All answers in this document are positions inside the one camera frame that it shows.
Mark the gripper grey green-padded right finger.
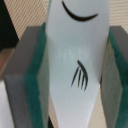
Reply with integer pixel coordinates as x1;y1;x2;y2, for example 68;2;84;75
101;26;128;128

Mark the gripper grey green-padded left finger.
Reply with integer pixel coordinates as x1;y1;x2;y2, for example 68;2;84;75
2;25;49;128

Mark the white toy fish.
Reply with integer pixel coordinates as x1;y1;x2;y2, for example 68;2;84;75
46;0;109;128

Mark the beige woven placemat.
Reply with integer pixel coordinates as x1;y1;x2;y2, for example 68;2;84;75
4;0;128;38

